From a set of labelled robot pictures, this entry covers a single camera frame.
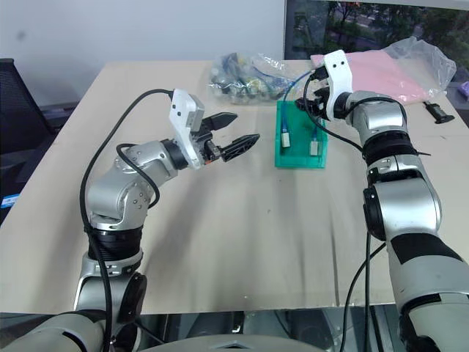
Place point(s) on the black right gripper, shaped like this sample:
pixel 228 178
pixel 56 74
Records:
pixel 322 104

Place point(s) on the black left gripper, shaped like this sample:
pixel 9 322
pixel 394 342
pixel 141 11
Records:
pixel 207 146

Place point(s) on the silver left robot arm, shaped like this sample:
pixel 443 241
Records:
pixel 110 190

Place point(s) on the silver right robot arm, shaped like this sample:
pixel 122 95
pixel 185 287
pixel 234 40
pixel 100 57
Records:
pixel 403 205

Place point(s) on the green plastic bin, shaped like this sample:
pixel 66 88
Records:
pixel 298 154

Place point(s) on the pink sheet in clear bag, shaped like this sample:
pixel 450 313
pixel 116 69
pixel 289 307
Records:
pixel 381 73

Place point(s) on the dark window pane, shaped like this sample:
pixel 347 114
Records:
pixel 366 22

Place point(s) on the small black tool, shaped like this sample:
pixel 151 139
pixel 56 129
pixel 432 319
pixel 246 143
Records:
pixel 439 114

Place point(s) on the purple object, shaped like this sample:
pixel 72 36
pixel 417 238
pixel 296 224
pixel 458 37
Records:
pixel 465 89

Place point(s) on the grey robot torso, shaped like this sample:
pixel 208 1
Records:
pixel 234 342

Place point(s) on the black mesh office chair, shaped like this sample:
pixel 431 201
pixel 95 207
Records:
pixel 22 110

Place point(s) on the blue labelled box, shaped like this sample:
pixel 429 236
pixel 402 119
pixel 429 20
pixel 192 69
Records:
pixel 8 201

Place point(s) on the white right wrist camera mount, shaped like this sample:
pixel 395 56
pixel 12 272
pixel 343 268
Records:
pixel 339 73

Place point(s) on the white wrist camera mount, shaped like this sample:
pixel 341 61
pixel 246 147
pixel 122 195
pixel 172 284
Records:
pixel 180 121
pixel 339 73

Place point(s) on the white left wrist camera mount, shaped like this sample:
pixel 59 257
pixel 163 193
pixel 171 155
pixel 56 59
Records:
pixel 180 121

